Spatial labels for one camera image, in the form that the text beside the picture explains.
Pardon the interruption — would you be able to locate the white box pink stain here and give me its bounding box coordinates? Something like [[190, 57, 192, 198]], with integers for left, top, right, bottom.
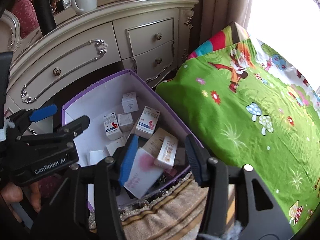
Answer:
[[124, 147, 164, 199]]

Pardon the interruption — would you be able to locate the white text-covered box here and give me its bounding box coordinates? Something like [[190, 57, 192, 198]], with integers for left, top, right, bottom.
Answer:
[[103, 112, 123, 140]]

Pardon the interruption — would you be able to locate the narrow white red-text box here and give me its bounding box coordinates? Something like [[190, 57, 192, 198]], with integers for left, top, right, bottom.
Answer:
[[153, 136, 178, 170]]

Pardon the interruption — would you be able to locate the white medicine box red figure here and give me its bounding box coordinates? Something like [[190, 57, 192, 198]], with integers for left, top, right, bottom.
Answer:
[[135, 106, 160, 139]]

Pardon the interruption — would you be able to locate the white made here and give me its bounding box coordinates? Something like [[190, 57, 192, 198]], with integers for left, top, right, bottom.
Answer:
[[121, 92, 139, 113]]

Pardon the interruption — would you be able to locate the tall cream box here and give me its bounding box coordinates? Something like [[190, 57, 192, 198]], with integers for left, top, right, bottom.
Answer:
[[143, 128, 174, 158]]

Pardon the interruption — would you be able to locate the small white cube box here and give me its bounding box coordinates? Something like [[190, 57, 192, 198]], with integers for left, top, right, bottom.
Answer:
[[117, 113, 134, 132]]

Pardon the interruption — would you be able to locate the left hand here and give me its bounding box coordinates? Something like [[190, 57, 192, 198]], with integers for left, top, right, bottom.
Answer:
[[1, 182, 41, 212]]

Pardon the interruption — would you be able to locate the pink binder clip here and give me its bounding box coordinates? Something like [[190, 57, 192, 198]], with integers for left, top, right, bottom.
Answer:
[[164, 167, 177, 180]]

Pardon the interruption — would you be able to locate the striped towel cushion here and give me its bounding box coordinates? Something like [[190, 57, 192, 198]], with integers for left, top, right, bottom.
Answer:
[[88, 172, 235, 240]]

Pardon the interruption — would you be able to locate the purple storage box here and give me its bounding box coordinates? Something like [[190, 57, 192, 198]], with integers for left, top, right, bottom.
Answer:
[[62, 70, 190, 209]]

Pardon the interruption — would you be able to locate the green cartoon bedsheet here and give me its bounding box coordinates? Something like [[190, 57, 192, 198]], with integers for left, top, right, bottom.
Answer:
[[156, 22, 319, 232]]

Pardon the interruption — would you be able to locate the black thermos bottle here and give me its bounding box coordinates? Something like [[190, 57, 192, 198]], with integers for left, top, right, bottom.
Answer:
[[33, 0, 56, 36]]

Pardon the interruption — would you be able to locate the cream dresser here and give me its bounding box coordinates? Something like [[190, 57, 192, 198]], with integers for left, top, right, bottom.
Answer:
[[1, 0, 198, 116]]

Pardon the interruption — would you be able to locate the white mug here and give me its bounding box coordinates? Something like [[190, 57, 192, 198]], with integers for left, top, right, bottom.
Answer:
[[71, 0, 97, 15]]

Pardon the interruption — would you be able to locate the brown curtain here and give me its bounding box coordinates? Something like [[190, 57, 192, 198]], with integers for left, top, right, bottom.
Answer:
[[189, 0, 252, 53]]

